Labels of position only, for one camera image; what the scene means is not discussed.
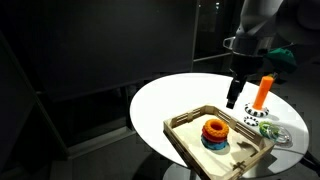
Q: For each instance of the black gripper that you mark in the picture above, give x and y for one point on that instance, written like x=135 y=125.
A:
x=242 y=67

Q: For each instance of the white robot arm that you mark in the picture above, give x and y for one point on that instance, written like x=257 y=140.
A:
x=296 y=21

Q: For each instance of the wooden tray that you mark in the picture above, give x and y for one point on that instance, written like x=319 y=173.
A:
x=215 y=145

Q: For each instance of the orange stacking post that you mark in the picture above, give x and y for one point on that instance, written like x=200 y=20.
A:
x=264 y=87

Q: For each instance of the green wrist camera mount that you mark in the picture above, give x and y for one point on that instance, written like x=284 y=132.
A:
x=282 y=60

